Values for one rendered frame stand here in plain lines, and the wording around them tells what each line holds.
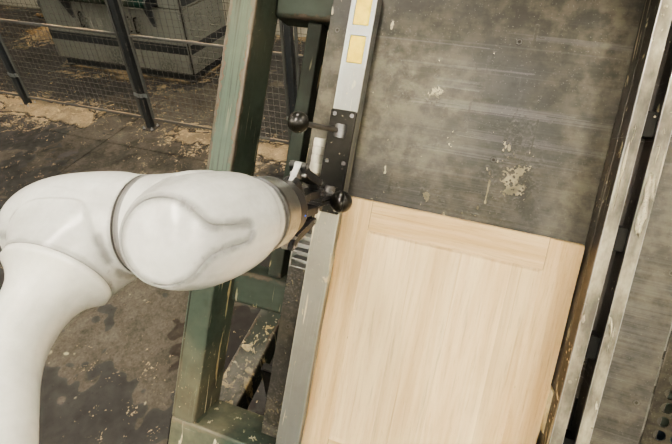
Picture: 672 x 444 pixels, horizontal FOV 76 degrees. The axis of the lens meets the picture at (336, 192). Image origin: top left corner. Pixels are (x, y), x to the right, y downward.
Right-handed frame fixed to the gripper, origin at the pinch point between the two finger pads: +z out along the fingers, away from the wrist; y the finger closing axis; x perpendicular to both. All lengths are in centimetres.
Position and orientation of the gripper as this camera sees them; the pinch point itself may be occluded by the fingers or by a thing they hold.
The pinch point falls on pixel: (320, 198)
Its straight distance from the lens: 72.6
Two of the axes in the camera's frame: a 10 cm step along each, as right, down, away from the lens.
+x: 9.5, 2.0, -2.5
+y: -1.7, 9.8, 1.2
